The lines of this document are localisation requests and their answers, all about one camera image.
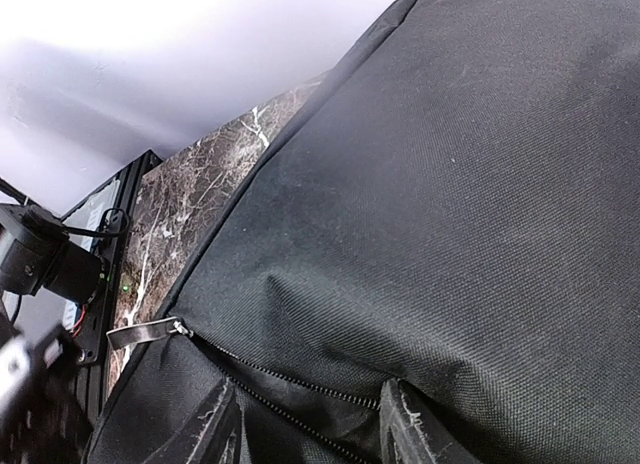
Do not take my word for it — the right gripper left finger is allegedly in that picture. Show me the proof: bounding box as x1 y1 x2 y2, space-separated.
149 378 242 464

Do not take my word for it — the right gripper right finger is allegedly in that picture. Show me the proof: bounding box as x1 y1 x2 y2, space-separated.
379 379 479 464

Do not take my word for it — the black front rail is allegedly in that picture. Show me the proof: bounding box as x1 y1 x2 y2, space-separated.
62 151 161 422

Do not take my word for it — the black student backpack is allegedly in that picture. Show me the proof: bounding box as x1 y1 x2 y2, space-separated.
85 0 639 463

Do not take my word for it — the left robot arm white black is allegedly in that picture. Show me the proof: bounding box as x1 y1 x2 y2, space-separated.
1 201 130 463

